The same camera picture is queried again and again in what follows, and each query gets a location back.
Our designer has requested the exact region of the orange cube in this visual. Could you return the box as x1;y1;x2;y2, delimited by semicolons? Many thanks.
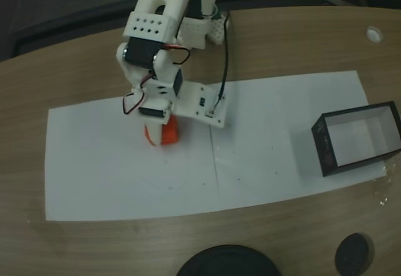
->
143;115;182;147

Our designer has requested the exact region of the black box white inside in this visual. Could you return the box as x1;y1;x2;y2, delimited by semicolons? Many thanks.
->
311;100;401;178

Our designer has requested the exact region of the white paper sheet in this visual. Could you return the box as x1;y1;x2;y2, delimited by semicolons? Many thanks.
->
206;70;388;210
45;84;220;222

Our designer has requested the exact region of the black round stand base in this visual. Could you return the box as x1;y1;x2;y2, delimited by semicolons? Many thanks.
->
177;244;281;276

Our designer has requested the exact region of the white round cap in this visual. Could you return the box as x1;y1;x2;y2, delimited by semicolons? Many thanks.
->
365;26;384;43

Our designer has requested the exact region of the red black servo wire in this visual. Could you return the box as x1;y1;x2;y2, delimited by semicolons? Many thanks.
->
121;75;147;116
161;45;191;66

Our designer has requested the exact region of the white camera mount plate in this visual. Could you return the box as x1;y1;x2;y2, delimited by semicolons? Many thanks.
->
174;81;231;130

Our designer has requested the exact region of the black camera cable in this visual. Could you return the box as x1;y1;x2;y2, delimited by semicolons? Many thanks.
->
214;9;234;110

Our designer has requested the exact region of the round cable grommet hole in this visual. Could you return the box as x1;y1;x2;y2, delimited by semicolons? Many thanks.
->
334;232;376;275

